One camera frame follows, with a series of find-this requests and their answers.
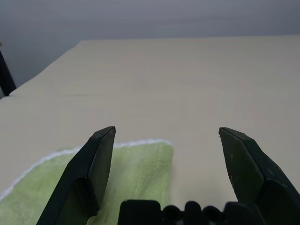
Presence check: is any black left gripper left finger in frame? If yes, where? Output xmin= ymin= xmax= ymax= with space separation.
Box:
xmin=36 ymin=126 xmax=116 ymax=225

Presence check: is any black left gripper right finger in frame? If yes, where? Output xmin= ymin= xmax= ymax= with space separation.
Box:
xmin=218 ymin=127 xmax=300 ymax=225

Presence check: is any green towel with white trim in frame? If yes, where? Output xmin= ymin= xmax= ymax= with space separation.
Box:
xmin=0 ymin=138 xmax=175 ymax=225

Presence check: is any side table with black legs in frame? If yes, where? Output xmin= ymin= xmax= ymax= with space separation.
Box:
xmin=0 ymin=48 xmax=17 ymax=97

